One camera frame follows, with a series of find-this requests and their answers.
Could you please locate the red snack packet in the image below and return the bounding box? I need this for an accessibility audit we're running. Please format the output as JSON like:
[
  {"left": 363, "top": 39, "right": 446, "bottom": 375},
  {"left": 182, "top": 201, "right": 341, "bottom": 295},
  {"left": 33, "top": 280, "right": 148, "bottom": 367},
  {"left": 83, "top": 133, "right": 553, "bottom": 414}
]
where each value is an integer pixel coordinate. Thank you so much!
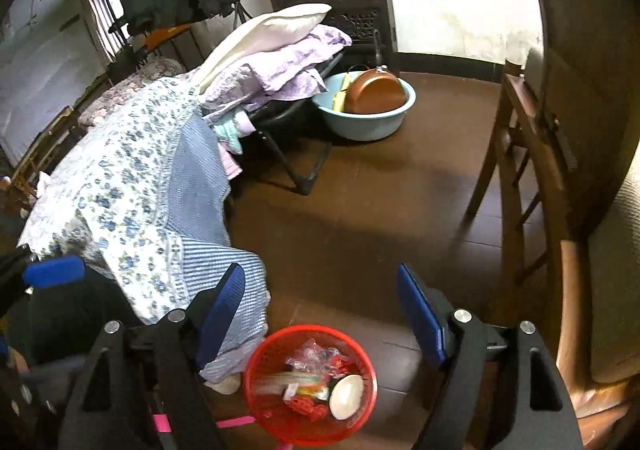
[{"left": 284, "top": 382, "right": 329, "bottom": 420}]

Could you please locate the brown wooden chair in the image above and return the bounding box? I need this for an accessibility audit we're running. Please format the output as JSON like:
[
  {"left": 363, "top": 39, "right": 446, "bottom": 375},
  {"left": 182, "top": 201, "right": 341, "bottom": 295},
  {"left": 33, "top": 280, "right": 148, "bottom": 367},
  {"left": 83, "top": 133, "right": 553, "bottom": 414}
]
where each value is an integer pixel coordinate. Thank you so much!
[{"left": 465, "top": 59, "right": 596, "bottom": 436}]

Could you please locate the pink green folded cloth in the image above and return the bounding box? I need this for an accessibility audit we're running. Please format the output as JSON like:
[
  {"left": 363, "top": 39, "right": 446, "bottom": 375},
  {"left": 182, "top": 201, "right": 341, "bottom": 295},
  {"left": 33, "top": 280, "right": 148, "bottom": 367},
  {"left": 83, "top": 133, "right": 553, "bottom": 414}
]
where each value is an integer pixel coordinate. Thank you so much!
[{"left": 214, "top": 111, "right": 257, "bottom": 182}]

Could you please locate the brown frying pan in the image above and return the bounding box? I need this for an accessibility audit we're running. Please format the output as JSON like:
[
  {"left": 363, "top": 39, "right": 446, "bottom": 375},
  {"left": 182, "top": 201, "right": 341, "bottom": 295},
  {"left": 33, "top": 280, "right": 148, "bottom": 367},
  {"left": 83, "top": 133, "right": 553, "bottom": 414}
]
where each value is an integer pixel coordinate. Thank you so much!
[{"left": 344, "top": 29, "right": 407, "bottom": 115}]

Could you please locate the red plastic basket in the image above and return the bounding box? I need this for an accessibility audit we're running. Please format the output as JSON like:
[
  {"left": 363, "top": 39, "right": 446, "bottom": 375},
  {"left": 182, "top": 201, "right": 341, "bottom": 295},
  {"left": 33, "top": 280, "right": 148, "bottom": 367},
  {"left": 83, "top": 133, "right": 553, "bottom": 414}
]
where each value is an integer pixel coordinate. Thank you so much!
[{"left": 243, "top": 325, "right": 379, "bottom": 447}]

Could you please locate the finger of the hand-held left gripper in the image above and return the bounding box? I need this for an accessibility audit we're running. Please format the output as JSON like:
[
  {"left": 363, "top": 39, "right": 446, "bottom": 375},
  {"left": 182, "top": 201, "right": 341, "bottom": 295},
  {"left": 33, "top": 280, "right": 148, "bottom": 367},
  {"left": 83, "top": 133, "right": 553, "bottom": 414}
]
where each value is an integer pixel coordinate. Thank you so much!
[{"left": 22, "top": 256, "right": 87, "bottom": 289}]

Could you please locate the black folding chair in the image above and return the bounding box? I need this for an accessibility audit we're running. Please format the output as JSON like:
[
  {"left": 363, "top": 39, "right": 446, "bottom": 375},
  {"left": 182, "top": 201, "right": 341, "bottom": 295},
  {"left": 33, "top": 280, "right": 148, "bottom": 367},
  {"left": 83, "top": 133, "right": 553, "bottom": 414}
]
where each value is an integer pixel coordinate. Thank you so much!
[{"left": 244, "top": 50, "right": 347, "bottom": 197}]

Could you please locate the window with curtain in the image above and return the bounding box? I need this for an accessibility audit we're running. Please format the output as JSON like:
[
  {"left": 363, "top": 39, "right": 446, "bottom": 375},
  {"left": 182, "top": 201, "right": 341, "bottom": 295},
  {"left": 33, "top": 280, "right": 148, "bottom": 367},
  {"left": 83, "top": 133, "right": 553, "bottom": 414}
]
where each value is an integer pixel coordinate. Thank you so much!
[{"left": 79, "top": 0, "right": 126, "bottom": 67}]

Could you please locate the purple blanket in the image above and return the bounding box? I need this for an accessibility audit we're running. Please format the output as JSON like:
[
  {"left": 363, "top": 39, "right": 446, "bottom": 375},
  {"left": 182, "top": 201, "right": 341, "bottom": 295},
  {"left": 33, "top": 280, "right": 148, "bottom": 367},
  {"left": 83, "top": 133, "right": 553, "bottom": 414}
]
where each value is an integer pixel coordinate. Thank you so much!
[{"left": 200, "top": 23, "right": 354, "bottom": 122}]

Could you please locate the light blue basin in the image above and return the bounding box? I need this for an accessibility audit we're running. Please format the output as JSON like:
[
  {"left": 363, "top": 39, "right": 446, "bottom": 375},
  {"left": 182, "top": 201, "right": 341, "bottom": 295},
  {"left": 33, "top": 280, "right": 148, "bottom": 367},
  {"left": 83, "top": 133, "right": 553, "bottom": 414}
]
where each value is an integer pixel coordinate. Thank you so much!
[{"left": 311, "top": 72, "right": 417, "bottom": 142}]

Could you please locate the blue floral bedsheet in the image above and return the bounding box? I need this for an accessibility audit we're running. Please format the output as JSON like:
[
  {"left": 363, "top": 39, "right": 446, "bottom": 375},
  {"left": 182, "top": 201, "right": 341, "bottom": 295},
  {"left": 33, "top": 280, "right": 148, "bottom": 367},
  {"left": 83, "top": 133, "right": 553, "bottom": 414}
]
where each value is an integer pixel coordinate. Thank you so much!
[{"left": 17, "top": 75, "right": 272, "bottom": 383}]

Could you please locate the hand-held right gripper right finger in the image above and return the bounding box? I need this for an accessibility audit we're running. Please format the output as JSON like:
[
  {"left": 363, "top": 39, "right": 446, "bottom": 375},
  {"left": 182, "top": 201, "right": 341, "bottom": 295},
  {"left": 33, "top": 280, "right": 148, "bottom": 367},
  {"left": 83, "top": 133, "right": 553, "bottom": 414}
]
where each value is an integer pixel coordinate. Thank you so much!
[{"left": 396, "top": 263, "right": 586, "bottom": 450}]

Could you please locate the white pillow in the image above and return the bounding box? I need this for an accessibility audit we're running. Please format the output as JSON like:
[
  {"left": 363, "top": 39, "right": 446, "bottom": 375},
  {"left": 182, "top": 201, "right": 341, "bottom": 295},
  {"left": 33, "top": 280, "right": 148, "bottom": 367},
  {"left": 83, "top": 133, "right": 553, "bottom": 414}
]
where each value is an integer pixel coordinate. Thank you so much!
[{"left": 192, "top": 3, "right": 334, "bottom": 97}]

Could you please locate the folded floral quilt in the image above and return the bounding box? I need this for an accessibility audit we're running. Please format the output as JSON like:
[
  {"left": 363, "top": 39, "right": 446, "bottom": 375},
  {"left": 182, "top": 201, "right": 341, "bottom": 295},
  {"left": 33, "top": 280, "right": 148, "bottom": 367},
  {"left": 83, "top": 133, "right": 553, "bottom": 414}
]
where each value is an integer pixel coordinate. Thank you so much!
[{"left": 77, "top": 58, "right": 184, "bottom": 127}]

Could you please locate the orange seat chair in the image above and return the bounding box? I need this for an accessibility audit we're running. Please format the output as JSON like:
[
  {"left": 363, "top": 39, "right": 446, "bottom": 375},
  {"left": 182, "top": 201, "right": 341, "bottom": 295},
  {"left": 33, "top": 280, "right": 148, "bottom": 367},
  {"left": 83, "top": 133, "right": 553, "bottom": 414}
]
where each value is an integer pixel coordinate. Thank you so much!
[{"left": 142, "top": 22, "right": 194, "bottom": 52}]

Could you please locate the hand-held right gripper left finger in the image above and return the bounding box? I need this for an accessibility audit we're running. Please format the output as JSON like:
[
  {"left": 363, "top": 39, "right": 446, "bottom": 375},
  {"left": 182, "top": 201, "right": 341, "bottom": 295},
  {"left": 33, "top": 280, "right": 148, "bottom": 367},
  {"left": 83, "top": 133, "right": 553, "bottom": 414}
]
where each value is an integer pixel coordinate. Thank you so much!
[{"left": 57, "top": 261, "right": 247, "bottom": 450}]

